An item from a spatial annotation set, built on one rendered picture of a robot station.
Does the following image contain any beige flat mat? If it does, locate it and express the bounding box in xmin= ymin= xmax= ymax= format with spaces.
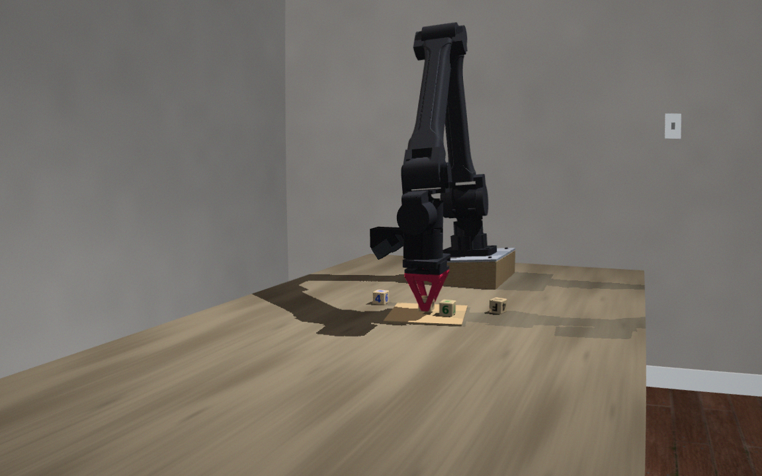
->
xmin=383 ymin=303 xmax=467 ymax=327

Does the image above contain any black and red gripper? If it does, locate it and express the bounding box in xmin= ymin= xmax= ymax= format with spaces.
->
xmin=403 ymin=228 xmax=450 ymax=311

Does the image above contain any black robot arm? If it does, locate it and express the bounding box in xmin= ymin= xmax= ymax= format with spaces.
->
xmin=370 ymin=22 xmax=497 ymax=260

